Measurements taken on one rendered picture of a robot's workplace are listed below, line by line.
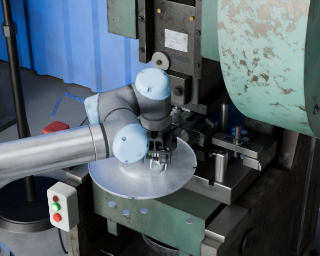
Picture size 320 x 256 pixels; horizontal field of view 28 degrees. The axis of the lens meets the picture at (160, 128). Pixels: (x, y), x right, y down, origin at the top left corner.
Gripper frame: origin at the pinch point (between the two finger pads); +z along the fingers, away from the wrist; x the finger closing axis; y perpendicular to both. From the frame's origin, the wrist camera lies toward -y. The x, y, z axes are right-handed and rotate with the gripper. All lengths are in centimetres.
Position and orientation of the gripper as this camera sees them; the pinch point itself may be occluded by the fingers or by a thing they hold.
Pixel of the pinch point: (161, 159)
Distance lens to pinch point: 168.9
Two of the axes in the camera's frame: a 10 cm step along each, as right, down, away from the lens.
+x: 9.9, 0.6, -1.0
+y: -1.0, 8.0, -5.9
